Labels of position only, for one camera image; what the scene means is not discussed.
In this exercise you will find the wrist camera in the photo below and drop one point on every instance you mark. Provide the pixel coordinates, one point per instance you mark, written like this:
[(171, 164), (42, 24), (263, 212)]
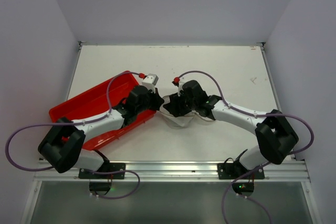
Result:
[(178, 82), (150, 82)]

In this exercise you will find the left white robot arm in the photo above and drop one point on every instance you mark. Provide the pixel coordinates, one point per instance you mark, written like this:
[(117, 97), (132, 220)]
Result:
[(62, 145)]

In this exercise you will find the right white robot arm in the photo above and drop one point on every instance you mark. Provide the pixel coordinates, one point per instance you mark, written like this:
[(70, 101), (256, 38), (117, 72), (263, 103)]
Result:
[(275, 136)]

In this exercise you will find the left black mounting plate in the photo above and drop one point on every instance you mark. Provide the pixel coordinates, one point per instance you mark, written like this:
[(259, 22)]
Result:
[(108, 167)]

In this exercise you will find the white mesh laundry bag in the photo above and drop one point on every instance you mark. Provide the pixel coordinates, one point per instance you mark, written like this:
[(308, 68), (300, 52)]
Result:
[(178, 122)]

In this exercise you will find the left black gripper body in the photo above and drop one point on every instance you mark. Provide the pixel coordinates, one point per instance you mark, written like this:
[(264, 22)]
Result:
[(150, 102)]

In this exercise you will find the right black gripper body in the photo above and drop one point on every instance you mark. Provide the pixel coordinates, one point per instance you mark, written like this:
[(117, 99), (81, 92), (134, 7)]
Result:
[(174, 106)]

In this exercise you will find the black mounting plate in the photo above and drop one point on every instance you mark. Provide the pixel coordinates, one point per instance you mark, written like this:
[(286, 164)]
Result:
[(108, 167), (229, 171)]

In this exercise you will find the red plastic tray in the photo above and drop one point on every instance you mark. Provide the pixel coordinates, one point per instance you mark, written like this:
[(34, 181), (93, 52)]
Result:
[(94, 101)]

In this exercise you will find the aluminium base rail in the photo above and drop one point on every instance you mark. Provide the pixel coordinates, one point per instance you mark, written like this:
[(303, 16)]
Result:
[(210, 171)]

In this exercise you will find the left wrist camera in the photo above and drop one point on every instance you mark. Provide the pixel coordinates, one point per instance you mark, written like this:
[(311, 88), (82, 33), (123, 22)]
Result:
[(150, 82)]

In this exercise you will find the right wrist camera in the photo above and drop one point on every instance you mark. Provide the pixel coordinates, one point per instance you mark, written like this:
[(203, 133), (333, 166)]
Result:
[(178, 82)]

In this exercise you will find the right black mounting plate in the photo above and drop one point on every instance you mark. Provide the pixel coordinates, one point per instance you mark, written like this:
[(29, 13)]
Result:
[(229, 171)]

